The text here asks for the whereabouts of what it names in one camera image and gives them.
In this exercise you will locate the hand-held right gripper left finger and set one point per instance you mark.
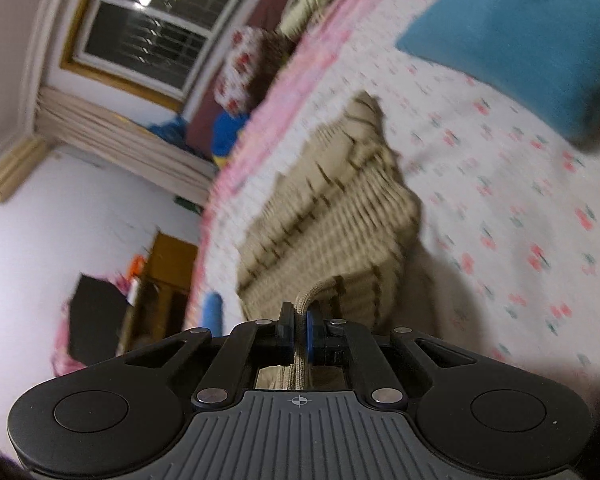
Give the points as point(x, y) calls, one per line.
point(286, 332)

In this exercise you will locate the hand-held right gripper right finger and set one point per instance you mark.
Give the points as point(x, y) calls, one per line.
point(311, 332)

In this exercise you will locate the beige striped knit sweater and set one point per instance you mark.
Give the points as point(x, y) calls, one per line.
point(320, 225)

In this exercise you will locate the blue folded cloth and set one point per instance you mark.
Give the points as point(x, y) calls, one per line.
point(213, 312)

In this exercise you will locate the wooden desk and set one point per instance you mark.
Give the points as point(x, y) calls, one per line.
point(170, 260)

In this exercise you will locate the orange object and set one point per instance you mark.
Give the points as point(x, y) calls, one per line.
point(137, 266)

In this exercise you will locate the green bottle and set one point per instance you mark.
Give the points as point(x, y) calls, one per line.
point(184, 202)

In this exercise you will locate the black monitor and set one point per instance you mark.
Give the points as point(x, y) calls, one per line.
point(95, 315)

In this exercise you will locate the blue and yellow clothing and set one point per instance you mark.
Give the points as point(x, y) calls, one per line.
point(227, 135)

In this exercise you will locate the maroon bed cover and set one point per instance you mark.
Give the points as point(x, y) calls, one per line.
point(205, 115)

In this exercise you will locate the blue bag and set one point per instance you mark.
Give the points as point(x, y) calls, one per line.
point(167, 130)

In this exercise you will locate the beige curtain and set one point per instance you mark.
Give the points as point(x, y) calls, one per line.
point(120, 145)

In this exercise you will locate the floral red white pillow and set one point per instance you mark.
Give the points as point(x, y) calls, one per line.
point(240, 70)

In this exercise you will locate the cream pillow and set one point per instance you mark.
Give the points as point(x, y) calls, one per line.
point(305, 10)

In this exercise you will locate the barred window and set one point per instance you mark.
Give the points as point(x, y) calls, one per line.
point(155, 30)

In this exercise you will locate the teal folded fleece cloth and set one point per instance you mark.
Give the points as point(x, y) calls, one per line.
point(520, 35)

